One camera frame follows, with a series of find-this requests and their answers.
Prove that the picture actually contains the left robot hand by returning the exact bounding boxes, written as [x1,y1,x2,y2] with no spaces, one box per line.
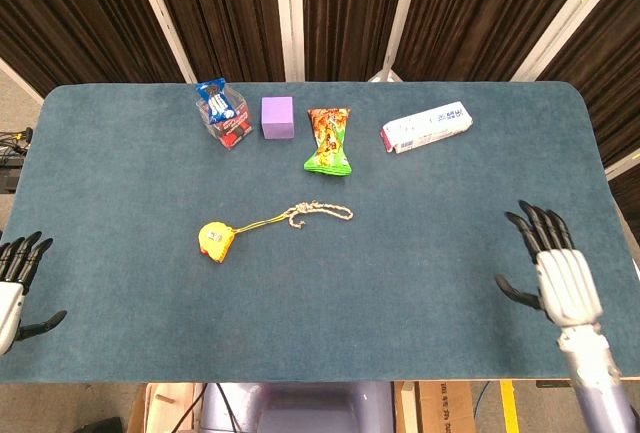
[0,231,68,357]

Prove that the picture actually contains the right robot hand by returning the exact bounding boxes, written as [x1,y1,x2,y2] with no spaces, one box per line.
[494,199,604,330]

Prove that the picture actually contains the yellow tape measure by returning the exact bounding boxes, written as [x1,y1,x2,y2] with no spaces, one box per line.
[197,221,236,265]

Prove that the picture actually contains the beige braided rope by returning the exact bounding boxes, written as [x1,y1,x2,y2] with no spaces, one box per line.
[230,200,355,237]

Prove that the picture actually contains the cardboard box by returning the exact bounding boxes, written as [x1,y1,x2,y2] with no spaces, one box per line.
[394,380,477,433]

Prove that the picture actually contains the wooden crate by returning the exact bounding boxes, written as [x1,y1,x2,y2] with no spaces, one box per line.
[126,382,205,433]

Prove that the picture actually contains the white snack package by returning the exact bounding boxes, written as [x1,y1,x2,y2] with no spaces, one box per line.
[381,100,474,155]

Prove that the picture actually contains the blue table mat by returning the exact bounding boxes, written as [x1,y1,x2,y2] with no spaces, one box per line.
[0,81,640,384]

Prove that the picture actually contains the green orange snack bag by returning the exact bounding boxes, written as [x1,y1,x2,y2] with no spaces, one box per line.
[303,107,353,176]

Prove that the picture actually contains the clear box with red label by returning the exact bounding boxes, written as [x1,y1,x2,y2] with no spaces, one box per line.
[197,85,255,151]

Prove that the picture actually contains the blue cookie packet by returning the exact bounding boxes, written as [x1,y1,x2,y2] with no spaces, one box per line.
[194,77,235,125]

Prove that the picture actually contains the lavender robot torso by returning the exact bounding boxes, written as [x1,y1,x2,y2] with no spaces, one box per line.
[198,381,396,433]

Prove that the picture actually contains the purple cube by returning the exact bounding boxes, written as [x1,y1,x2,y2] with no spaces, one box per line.
[260,95,295,141]

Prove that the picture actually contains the dark brown curtain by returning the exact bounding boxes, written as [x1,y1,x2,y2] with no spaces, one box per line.
[0,0,640,214]

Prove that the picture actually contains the black cables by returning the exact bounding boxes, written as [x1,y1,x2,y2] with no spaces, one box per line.
[0,125,35,194]

